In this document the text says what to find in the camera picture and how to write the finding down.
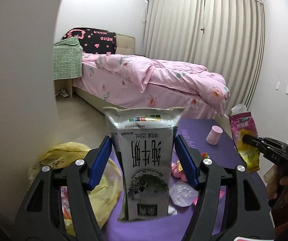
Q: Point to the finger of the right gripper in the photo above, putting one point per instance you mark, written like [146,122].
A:
[266,145]

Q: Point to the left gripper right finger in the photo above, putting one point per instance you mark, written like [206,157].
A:
[246,212]

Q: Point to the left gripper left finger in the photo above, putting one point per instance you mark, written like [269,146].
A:
[40,216]

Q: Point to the small pink sachet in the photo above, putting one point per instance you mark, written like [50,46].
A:
[221,193]

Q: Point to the clear plastic blister package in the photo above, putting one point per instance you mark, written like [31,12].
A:
[182,194]

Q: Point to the white green milk carton pack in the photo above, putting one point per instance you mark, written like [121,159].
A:
[143,139]

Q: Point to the red snack wrapper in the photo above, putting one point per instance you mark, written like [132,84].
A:
[205,155]

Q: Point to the yellow trash bag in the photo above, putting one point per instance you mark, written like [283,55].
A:
[103,178]

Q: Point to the person right hand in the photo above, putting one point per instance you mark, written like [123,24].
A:
[272,188]

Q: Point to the white plastic bag on floor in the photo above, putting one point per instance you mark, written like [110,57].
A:
[238,109]

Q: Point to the pink cylindrical cup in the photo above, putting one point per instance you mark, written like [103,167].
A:
[214,135]

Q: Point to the pink caterpillar toy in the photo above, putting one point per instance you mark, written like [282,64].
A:
[178,171]

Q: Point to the beige pleated curtain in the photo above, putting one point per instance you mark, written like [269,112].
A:
[226,36]

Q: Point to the white sneaker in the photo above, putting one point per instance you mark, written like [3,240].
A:
[63,93]

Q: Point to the wooden bedside table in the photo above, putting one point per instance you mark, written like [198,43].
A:
[63,84]

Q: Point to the pink floral bed duvet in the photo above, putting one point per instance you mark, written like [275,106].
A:
[133,81]

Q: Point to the green checked cloth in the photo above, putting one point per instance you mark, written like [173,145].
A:
[67,59]

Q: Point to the beige bed headboard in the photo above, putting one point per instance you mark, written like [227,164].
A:
[125,44]

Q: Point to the black hello kitty pillow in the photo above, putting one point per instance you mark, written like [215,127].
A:
[94,41]

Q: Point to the white wall switches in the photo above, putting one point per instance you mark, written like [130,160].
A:
[279,86]

